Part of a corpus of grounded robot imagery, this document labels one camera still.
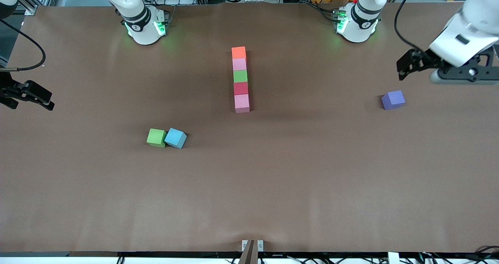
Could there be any black base cable bundle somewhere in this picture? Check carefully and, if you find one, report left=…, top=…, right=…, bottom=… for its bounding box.
left=310, top=1, right=340, bottom=21

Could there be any blue foam cube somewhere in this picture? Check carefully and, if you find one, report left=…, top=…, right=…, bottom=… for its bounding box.
left=164, top=128, right=188, bottom=149

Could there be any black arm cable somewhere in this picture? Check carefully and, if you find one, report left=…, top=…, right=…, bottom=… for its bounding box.
left=0, top=18, right=46, bottom=71
left=394, top=0, right=425, bottom=54

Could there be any metal bracket with brown post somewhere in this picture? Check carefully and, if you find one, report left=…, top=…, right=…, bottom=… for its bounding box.
left=238, top=239, right=264, bottom=264

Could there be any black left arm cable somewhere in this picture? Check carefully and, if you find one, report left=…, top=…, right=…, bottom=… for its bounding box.
left=394, top=0, right=425, bottom=54

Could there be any purple foam cube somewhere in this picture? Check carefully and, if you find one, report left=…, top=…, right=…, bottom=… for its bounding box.
left=381, top=90, right=406, bottom=110

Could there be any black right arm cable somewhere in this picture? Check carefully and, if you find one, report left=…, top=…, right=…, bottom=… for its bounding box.
left=0, top=18, right=46, bottom=71

